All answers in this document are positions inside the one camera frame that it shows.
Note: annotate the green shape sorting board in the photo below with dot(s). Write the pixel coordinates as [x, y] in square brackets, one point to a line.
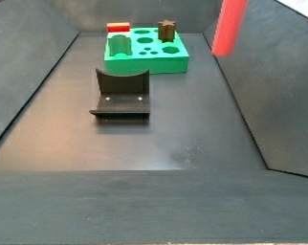
[154, 55]

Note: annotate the red rectangular block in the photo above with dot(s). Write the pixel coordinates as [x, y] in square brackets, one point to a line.
[119, 27]

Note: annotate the black curved stand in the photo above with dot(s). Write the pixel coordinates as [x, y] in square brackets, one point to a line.
[124, 95]

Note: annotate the brown star peg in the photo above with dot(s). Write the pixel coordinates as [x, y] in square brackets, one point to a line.
[167, 28]

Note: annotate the green arch peg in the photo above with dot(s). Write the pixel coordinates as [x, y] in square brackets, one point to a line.
[120, 45]

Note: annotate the red oval cylinder peg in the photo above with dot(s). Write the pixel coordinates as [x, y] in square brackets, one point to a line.
[228, 26]

